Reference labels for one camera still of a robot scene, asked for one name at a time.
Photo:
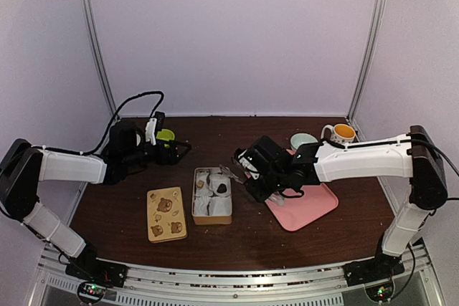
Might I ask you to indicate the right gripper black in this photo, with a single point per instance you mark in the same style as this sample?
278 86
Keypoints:
260 194

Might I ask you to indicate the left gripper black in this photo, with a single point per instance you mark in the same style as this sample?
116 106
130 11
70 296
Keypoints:
172 159

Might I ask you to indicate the clear plastic tongs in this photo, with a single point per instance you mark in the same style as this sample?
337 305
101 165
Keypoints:
236 174

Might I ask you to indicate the bear print tin lid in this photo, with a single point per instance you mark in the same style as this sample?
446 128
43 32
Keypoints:
166 218

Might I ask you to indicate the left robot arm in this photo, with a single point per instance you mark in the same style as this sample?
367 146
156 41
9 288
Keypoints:
25 167

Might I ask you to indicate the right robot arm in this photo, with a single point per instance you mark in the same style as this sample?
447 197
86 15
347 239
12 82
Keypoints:
412 156

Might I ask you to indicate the lime green bowl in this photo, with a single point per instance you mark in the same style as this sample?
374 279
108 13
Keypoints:
166 136

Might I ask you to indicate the light blue striped bowl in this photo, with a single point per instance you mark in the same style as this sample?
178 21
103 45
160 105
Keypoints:
299 139

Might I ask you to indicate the pink plastic tray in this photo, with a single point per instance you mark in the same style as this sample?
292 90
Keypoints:
294 214

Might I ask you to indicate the rectangular tin box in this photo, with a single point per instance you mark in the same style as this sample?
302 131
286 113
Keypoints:
208 207

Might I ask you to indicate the floral white mug yellow inside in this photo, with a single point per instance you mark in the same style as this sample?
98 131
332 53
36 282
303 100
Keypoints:
340 133

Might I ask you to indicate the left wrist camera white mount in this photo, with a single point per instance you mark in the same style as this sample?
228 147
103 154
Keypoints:
153 126

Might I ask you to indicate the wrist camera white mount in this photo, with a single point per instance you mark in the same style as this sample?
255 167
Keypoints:
245 163
153 126

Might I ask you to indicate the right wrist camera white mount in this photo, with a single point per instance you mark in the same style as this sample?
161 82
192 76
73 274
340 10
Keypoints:
245 163

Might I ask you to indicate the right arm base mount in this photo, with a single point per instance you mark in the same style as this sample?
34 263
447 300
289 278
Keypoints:
379 267

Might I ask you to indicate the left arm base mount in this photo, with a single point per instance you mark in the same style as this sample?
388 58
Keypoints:
88 266

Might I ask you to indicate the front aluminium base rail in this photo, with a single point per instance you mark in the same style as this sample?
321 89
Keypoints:
315 285

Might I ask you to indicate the aluminium frame post left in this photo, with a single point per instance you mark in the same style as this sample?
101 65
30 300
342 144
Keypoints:
97 55

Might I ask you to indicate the aluminium frame rail right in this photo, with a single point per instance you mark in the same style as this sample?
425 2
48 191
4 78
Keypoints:
370 48

